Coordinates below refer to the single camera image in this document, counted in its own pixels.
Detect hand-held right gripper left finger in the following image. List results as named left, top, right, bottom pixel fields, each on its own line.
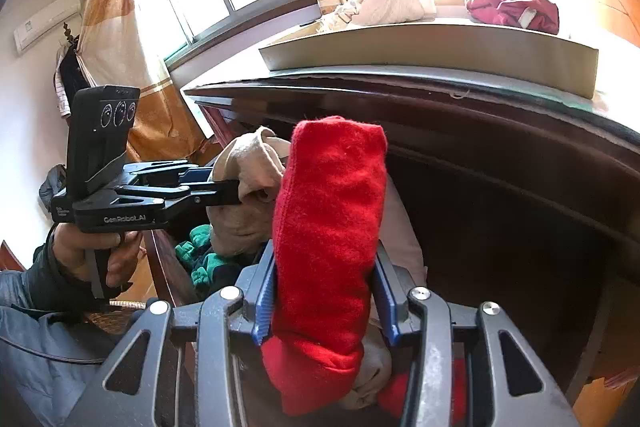
left=62, top=239, right=278, bottom=427

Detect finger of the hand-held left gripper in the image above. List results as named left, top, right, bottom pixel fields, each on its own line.
left=125, top=161, right=216, bottom=188
left=114, top=179, right=242, bottom=212

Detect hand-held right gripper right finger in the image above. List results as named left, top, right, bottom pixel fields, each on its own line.
left=372, top=241, right=583, bottom=427

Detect tan underwear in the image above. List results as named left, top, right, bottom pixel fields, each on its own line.
left=207, top=127, right=291, bottom=258

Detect green and navy underwear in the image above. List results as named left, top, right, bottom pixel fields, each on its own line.
left=175, top=224, right=261, bottom=303

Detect pale lilac underwear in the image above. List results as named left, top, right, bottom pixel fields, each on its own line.
left=385, top=179, right=427, bottom=280

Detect beige sock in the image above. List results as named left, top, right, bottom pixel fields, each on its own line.
left=342, top=334, right=393, bottom=410

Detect red fleece underwear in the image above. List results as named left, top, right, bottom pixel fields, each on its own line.
left=261, top=116, right=388, bottom=417

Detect shallow cardboard tray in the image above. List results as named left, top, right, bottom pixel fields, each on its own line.
left=258, top=18, right=600, bottom=98

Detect cream underwear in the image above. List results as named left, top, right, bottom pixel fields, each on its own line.
left=320, top=0, right=437, bottom=32

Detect maroon underwear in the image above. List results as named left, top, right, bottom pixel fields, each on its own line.
left=465, top=0, right=560, bottom=35

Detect person's left forearm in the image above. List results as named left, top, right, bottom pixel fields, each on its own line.
left=22, top=242, right=101, bottom=313

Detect person's left hand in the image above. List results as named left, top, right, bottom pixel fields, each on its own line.
left=52, top=222, right=146, bottom=290

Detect grey bundle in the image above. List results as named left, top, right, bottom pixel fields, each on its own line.
left=39, top=164, right=68, bottom=210

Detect clothes on coat rack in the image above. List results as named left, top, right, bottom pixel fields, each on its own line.
left=52, top=22, right=96, bottom=120

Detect striped yellow curtain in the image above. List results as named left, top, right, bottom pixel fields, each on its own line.
left=80, top=0, right=221, bottom=162

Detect white air conditioner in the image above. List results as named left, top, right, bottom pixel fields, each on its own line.
left=14, top=0, right=82, bottom=55

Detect dark wooden desk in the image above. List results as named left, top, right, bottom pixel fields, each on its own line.
left=182, top=64, right=640, bottom=408

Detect wicker basket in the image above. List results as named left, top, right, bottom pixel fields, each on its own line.
left=82, top=307, right=136, bottom=335

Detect person's blue-grey jacket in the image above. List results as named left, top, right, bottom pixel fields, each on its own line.
left=0, top=269, right=146, bottom=427

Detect black cable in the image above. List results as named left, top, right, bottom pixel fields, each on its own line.
left=0, top=336, right=108, bottom=365

